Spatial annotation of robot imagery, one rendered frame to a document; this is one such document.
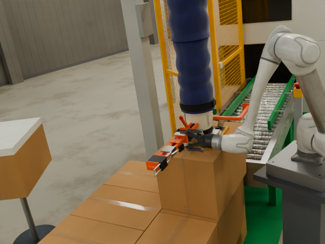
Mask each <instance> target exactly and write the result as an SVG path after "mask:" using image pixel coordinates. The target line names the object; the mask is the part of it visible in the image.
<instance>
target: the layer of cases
mask: <svg viewBox="0 0 325 244"><path fill-rule="evenodd" d="M245 218H246V215H245V199H244V183H243V179H242V181H241V183H240V185H239V186H238V188H237V190H236V191H235V193H234V194H233V196H232V198H231V200H230V201H229V203H228V205H227V206H226V208H225V210H224V211H223V213H222V215H221V216H220V218H219V220H215V219H211V218H206V217H201V216H196V215H192V214H187V213H181V212H176V211H172V210H167V209H162V207H161V200H160V194H159V188H158V182H157V176H156V177H155V176H154V171H152V170H147V166H146V162H139V161H131V160H129V161H128V162H127V163H126V164H125V165H124V166H123V167H122V168H121V169H119V170H118V171H117V172H116V173H115V174H114V175H113V176H112V177H111V178H109V179H108V180H107V181H106V182H105V183H104V184H103V185H102V186H101V187H99V188H98V189H97V190H96V191H95V192H94V193H93V194H92V195H91V196H89V197H88V198H87V199H86V200H85V201H84V202H83V203H82V204H81V205H79V206H78V207H77V208H76V209H75V210H74V211H73V212H72V213H71V214H70V215H68V216H67V217H66V218H65V219H64V220H63V221H62V222H61V223H59V224H58V225H57V226H56V227H55V228H54V229H53V230H52V231H51V232H49V233H48V234H47V235H46V236H45V237H44V238H43V239H42V240H41V241H39V242H38V243H37V244H235V242H236V240H237V237H238V235H239V233H240V230H241V228H242V226H243V223H244V221H245Z"/></svg>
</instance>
